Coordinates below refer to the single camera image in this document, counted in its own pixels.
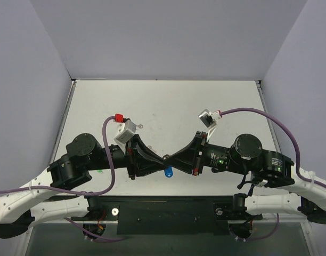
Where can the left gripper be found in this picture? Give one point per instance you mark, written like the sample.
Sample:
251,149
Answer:
131,159

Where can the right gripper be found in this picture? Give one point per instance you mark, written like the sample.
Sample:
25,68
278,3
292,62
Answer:
201,153

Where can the blue key tag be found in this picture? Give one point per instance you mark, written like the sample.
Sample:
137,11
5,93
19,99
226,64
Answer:
168,172

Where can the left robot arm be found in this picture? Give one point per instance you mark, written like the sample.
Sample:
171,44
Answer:
29,205

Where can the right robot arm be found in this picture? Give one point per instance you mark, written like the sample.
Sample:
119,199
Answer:
278,185

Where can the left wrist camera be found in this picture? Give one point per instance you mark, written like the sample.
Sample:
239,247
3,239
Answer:
125,132

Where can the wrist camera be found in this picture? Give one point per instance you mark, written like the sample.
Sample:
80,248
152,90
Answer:
125,132
210,120

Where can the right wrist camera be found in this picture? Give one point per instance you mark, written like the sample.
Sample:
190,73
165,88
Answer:
210,120

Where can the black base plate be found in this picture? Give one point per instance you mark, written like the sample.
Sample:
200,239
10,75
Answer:
170,215

